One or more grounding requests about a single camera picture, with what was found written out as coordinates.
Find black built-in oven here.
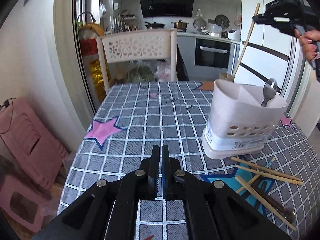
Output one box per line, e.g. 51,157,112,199
195,38,231,69

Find yellow patterned bamboo chopstick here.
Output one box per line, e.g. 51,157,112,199
236,165,304,185

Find white plastic utensil caddy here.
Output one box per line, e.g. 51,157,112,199
202,79,288,159

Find grey checked star tablecloth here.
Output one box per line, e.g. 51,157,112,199
58,82,319,239

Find black range hood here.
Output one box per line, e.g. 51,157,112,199
140,0,194,18

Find bamboo chopstick near caddy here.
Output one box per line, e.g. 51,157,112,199
231,157,302,182

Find right hand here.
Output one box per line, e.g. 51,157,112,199
295,29,320,63

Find long bamboo chopstick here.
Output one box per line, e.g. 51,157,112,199
235,176,297,231

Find white refrigerator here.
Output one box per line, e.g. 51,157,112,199
234,0,305,110

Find blue patterned bamboo chopstick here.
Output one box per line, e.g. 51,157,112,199
236,157,276,194

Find pink plastic stool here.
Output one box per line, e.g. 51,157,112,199
1,98,67,232

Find plain bamboo chopstick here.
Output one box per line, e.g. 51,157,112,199
232,2,261,77

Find cardboard box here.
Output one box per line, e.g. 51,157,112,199
219,73,234,82

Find grey spoon black handle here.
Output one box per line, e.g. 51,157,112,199
261,78,278,107

